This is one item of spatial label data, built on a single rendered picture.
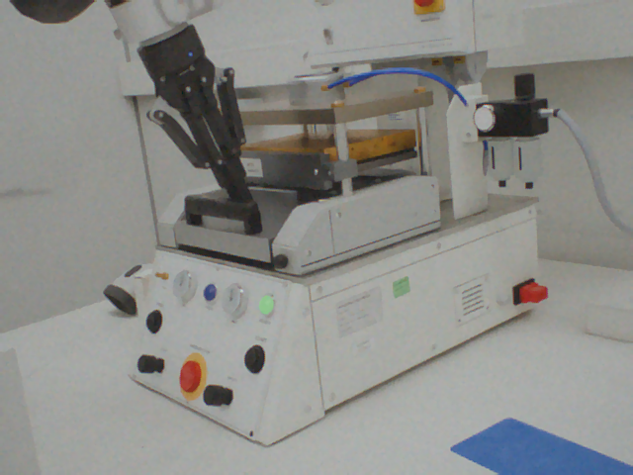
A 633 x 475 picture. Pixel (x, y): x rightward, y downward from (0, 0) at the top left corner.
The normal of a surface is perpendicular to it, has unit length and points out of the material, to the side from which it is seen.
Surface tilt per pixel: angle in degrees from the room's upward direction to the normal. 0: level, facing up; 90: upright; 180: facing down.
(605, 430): 0
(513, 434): 0
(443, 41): 90
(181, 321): 65
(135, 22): 109
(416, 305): 90
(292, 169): 90
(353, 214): 90
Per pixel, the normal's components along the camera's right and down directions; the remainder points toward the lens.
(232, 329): -0.73, -0.19
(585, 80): -0.73, 0.24
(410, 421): -0.11, -0.97
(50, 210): 0.67, 0.10
